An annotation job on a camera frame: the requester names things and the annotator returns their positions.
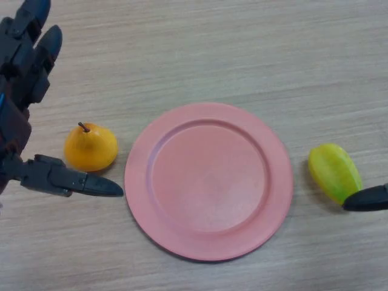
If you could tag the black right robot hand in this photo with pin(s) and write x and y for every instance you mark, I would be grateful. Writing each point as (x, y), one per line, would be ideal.
(368, 200)

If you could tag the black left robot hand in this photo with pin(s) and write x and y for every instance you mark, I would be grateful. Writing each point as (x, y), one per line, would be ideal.
(18, 72)

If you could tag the yellow pear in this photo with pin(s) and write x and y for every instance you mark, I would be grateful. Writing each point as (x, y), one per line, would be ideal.
(91, 148)

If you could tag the pink round plate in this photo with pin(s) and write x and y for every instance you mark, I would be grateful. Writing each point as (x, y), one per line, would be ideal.
(209, 185)

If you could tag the yellow-green starfruit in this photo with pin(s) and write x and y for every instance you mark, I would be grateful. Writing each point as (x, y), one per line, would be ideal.
(333, 169)

